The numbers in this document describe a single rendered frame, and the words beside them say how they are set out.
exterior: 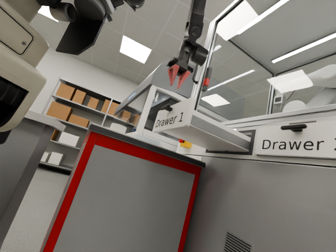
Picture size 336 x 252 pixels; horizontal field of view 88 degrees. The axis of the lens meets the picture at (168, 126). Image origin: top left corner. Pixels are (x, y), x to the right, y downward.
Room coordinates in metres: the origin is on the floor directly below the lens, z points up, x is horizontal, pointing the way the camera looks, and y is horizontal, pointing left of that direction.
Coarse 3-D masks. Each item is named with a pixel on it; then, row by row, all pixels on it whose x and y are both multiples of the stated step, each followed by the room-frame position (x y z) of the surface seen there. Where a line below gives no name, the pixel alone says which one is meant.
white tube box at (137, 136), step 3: (135, 135) 0.88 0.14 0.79; (138, 135) 0.86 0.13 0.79; (141, 135) 0.86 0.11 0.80; (138, 138) 0.86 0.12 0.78; (141, 138) 0.86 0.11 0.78; (144, 138) 0.87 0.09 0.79; (147, 138) 0.87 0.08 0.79; (150, 138) 0.88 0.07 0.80; (147, 141) 0.88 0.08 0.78; (150, 141) 0.88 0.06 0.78; (153, 141) 0.89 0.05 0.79; (156, 141) 0.89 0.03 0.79; (156, 144) 0.90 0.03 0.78
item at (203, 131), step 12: (192, 120) 0.58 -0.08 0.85; (204, 120) 0.60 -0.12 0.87; (168, 132) 0.79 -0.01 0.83; (180, 132) 0.72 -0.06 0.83; (192, 132) 0.66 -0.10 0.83; (204, 132) 0.61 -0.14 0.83; (216, 132) 0.63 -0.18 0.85; (228, 132) 0.65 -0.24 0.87; (204, 144) 0.83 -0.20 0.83; (216, 144) 0.75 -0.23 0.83; (228, 144) 0.69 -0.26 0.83; (240, 144) 0.68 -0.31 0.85
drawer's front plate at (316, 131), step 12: (264, 132) 0.63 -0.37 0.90; (276, 132) 0.59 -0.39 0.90; (288, 132) 0.55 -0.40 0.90; (300, 132) 0.52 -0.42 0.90; (312, 132) 0.49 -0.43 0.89; (324, 132) 0.46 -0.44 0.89; (264, 144) 0.62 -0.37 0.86; (276, 144) 0.58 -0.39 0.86; (288, 144) 0.55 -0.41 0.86; (300, 144) 0.52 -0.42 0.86; (324, 144) 0.46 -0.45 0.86; (288, 156) 0.56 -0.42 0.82; (300, 156) 0.52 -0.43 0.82; (312, 156) 0.49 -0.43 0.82; (324, 156) 0.46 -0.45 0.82
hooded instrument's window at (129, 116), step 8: (144, 96) 1.54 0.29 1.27; (160, 96) 1.52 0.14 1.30; (168, 96) 1.55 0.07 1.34; (128, 104) 2.16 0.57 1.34; (136, 104) 1.74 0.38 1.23; (152, 104) 1.50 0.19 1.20; (160, 104) 1.53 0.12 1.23; (120, 112) 2.54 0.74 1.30; (128, 112) 1.99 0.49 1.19; (136, 112) 1.63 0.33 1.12; (152, 112) 1.51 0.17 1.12; (112, 120) 3.06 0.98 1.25; (120, 120) 2.31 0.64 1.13; (128, 120) 1.85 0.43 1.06; (136, 120) 1.54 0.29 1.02; (152, 120) 1.52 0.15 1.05; (128, 128) 1.73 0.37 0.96; (144, 128) 1.50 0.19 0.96; (152, 128) 1.53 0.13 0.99; (168, 136) 1.60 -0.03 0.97
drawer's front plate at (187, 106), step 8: (176, 104) 0.64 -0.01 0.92; (184, 104) 0.59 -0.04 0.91; (192, 104) 0.55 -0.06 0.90; (160, 112) 0.78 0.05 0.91; (168, 112) 0.69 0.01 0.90; (176, 112) 0.63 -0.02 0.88; (184, 112) 0.57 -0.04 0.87; (192, 112) 0.55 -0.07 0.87; (160, 120) 0.75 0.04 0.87; (176, 120) 0.61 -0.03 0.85; (184, 120) 0.56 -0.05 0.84; (160, 128) 0.73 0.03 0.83; (168, 128) 0.65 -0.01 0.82; (176, 128) 0.61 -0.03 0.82
